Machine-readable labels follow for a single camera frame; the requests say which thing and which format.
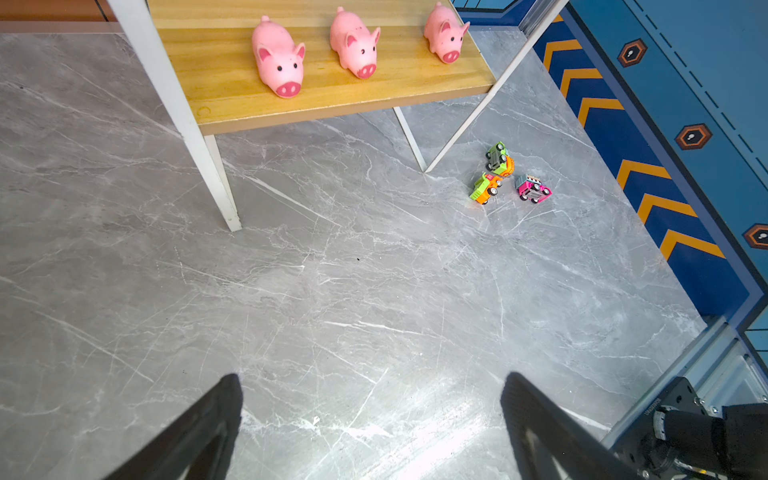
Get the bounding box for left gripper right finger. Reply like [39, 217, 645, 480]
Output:
[500, 372, 638, 479]

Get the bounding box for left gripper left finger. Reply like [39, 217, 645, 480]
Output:
[107, 373, 243, 479]

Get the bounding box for pink pig toy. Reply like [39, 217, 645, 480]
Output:
[330, 6, 381, 79]
[252, 15, 306, 99]
[424, 2, 471, 64]

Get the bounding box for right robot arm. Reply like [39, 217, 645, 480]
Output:
[653, 403, 767, 479]

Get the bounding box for yellow wooden two-tier shelf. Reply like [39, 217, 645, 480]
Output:
[107, 0, 571, 233]

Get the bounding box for pink grey toy truck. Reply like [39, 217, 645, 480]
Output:
[515, 175, 552, 203]

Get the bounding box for green orange toy truck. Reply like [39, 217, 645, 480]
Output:
[470, 173, 502, 205]

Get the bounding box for green toy car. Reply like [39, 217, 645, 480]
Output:
[486, 141, 515, 177]

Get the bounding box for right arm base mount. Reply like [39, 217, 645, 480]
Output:
[611, 377, 726, 479]

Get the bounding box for aluminium rail frame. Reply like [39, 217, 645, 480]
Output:
[601, 317, 767, 448]

